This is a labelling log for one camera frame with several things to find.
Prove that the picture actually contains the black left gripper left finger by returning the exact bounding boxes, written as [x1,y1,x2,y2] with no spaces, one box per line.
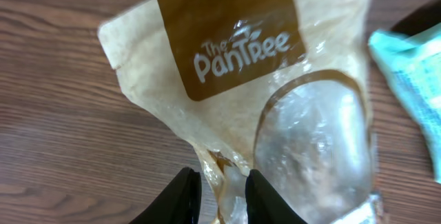
[130,167,202,224]

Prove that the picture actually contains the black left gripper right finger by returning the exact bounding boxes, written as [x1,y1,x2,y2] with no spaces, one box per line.
[245,170,307,224]

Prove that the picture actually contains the teal packet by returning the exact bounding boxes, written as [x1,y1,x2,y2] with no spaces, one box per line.
[369,23,440,183]

